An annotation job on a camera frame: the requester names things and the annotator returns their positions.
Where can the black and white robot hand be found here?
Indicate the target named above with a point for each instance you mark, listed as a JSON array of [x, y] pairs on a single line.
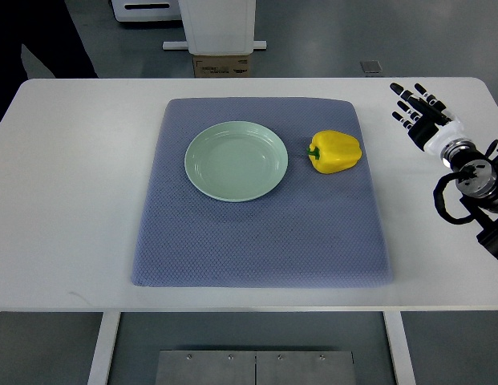
[[428, 122]]

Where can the yellow bell pepper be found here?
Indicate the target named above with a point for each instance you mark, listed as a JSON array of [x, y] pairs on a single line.
[[332, 151]]

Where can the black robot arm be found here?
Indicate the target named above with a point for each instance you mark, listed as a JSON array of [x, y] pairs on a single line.
[[475, 175]]

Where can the grey floor plate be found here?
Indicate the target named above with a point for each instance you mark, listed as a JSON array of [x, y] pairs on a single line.
[[371, 67]]

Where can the light green plate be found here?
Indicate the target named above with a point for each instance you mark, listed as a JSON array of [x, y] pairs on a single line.
[[236, 161]]

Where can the blue-grey textured mat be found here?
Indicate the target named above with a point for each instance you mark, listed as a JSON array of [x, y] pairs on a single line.
[[311, 231]]

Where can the right white table leg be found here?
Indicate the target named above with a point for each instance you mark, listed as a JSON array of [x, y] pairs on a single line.
[[399, 349]]

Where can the white table leg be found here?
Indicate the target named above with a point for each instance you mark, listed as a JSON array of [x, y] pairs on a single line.
[[104, 348], [399, 349]]

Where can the brown cardboard box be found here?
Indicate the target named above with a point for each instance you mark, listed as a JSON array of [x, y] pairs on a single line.
[[221, 66]]

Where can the white appliance with slot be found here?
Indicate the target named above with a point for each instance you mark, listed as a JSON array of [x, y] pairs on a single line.
[[145, 11]]

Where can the left white table leg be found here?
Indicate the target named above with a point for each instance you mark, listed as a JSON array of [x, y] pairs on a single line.
[[104, 348]]

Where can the white pedestal stand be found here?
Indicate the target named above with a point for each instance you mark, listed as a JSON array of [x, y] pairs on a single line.
[[218, 27]]

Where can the metal base plate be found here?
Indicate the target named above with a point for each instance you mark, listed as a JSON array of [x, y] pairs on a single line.
[[255, 367]]

